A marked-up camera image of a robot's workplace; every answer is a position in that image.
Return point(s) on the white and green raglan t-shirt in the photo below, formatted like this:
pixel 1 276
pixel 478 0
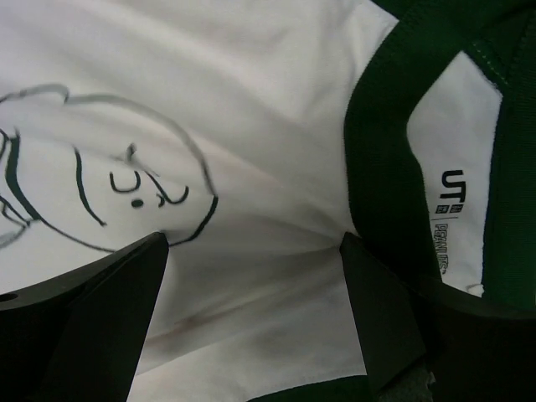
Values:
pixel 278 145

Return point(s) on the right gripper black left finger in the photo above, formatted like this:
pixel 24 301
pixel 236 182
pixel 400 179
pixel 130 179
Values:
pixel 79 336

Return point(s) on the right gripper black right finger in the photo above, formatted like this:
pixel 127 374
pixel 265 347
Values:
pixel 425 341

